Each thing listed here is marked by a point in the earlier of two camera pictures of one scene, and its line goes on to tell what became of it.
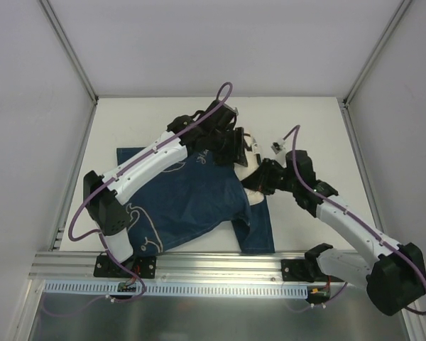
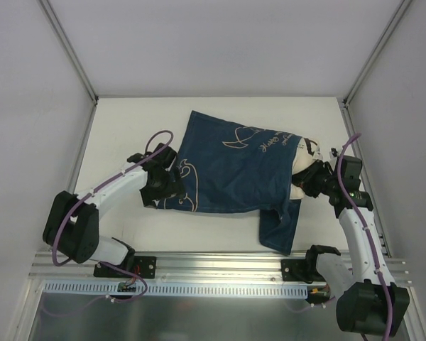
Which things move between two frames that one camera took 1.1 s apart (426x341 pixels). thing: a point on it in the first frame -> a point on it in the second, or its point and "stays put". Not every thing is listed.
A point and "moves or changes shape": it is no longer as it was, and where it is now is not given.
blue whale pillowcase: (201, 198) moves or changes shape
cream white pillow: (242, 170) -> (307, 152)
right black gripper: (263, 176) -> (306, 178)
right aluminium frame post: (368, 65) stays put
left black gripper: (239, 146) -> (177, 177)
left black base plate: (143, 266) stays put
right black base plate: (305, 270) stays put
